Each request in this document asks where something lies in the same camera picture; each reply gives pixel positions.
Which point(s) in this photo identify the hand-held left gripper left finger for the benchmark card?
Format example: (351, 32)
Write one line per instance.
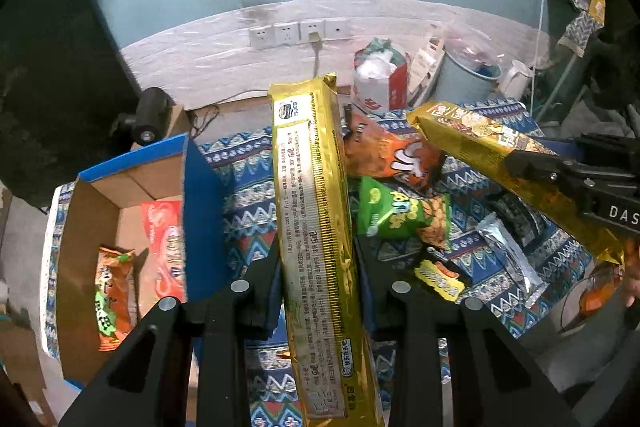
(260, 289)

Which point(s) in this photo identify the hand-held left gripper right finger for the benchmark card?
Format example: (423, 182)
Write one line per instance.
(380, 299)

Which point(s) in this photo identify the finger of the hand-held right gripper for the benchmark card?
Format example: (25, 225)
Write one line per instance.
(610, 144)
(540, 172)

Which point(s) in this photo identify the black white-print snack bag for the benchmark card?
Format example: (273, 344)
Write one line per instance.
(517, 219)

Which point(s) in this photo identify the small yellow snack packet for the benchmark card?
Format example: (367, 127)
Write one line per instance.
(439, 279)

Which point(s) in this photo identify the long gold biscuit packet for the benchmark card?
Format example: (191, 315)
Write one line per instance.
(310, 207)
(475, 137)

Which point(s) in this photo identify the black snack packet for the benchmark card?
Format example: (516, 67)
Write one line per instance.
(457, 264)

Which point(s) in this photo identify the silver foil snack packet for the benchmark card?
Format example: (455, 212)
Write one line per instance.
(510, 257)

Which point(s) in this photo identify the green snack bag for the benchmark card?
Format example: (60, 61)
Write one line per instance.
(395, 209)

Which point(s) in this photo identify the red-orange snack packet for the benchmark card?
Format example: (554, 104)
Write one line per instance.
(165, 247)

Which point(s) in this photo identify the orange and green snack packet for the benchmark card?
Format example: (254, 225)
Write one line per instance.
(115, 302)

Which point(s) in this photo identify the orange snack bag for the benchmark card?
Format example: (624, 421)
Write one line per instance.
(395, 152)

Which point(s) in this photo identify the blue-edged cardboard box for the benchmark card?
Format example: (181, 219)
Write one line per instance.
(80, 257)

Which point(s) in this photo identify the person's right hand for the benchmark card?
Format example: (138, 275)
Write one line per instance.
(634, 277)

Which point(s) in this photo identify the blue patterned tablecloth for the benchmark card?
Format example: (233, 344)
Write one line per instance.
(240, 187)

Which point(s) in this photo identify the chevron patterned cloth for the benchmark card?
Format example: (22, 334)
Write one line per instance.
(580, 34)

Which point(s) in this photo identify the pale blue bucket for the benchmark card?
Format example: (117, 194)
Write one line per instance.
(465, 79)

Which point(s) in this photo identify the yellow hanging packet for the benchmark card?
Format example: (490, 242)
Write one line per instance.
(596, 7)

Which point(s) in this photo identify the folded cardboard packaging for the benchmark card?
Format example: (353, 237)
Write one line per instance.
(425, 62)

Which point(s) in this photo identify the red and white bag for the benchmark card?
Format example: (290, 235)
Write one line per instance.
(377, 82)

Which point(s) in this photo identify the white wall socket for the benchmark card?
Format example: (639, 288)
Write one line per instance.
(286, 33)
(261, 36)
(311, 29)
(337, 28)

